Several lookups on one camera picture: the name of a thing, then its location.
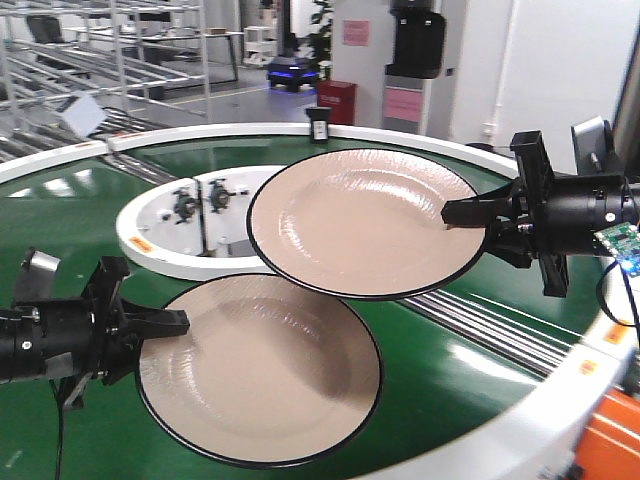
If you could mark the metal roller strip left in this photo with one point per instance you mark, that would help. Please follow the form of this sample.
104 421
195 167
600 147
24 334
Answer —
140 169

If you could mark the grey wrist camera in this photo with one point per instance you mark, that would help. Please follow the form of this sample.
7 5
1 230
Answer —
36 276
594 150

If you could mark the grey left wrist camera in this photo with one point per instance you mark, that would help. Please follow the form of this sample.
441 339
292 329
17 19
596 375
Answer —
36 276

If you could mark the black sensor box on rim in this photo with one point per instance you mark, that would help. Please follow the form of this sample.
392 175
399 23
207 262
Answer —
318 123

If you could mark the metal roller strip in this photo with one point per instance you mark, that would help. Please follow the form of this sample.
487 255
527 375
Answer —
538 352
140 169

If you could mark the metal roller flow rack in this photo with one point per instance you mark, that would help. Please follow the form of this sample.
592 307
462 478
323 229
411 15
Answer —
146 63

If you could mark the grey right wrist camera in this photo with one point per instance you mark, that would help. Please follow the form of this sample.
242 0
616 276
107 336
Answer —
594 150

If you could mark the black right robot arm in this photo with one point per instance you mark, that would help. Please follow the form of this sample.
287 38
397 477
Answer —
581 205

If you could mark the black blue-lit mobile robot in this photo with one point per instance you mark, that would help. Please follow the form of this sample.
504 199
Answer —
291 72

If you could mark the black water dispenser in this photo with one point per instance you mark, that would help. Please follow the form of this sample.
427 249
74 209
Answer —
417 60

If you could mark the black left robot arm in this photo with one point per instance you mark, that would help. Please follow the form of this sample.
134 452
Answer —
45 339

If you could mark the red cabinet box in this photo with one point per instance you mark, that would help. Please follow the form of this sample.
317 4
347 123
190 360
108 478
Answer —
340 97

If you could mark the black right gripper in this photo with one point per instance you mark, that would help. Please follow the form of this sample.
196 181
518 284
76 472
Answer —
504 239

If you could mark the white trolley shelf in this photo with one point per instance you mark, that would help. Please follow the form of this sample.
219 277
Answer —
260 45

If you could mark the metal roller strip right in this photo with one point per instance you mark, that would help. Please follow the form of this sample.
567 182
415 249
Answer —
538 352

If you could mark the green circuit board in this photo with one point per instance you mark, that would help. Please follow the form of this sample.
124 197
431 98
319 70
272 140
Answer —
622 242

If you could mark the green potted plant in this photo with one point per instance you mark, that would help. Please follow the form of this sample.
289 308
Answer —
319 40

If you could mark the beige plate black rim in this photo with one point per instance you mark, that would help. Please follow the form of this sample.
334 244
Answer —
364 224
269 374

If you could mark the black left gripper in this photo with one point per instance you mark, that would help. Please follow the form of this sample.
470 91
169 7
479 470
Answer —
111 354

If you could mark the pink wall notice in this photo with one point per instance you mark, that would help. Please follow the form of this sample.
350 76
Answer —
356 33

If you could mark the white box on rack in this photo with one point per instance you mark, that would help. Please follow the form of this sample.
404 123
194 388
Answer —
81 114

